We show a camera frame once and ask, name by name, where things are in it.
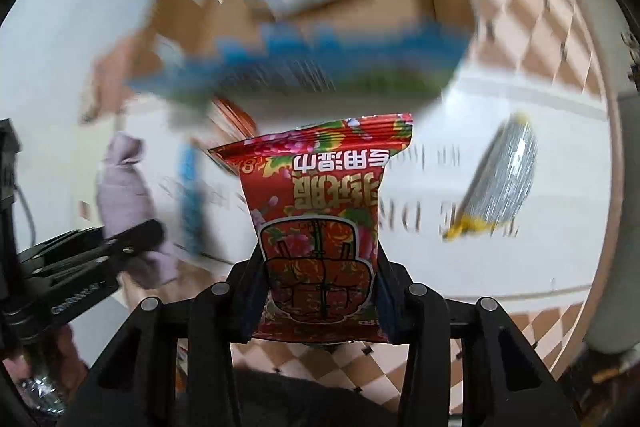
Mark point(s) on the blue strip packet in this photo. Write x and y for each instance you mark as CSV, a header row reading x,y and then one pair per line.
x,y
190,192

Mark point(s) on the clear crumpled plastic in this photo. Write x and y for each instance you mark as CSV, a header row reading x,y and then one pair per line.
x,y
42,394

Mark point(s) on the cardboard box with blue tape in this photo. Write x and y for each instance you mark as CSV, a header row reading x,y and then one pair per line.
x,y
320,52

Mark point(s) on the red striped packet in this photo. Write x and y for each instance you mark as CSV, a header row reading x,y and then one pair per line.
x,y
232,119

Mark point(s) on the white printed table mat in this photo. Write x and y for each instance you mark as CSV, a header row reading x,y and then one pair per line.
x,y
550,147

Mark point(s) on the lilac cloth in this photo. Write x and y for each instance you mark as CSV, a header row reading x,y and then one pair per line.
x,y
122,187

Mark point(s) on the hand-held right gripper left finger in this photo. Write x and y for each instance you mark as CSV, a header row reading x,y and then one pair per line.
x,y
252,304

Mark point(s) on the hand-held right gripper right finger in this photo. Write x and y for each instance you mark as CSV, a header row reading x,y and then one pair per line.
x,y
387,307

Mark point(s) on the checkered tablecloth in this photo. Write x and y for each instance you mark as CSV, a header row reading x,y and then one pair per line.
x,y
540,7

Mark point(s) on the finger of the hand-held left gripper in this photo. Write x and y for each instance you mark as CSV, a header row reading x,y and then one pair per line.
x,y
135,237

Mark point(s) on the red floral wet wipes packet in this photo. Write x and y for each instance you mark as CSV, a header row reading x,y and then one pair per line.
x,y
310,207

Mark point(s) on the person's left forearm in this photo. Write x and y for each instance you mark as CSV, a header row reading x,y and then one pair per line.
x,y
67,352

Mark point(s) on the silver packet with yellow ends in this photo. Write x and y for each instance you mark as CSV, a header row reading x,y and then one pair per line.
x,y
502,172

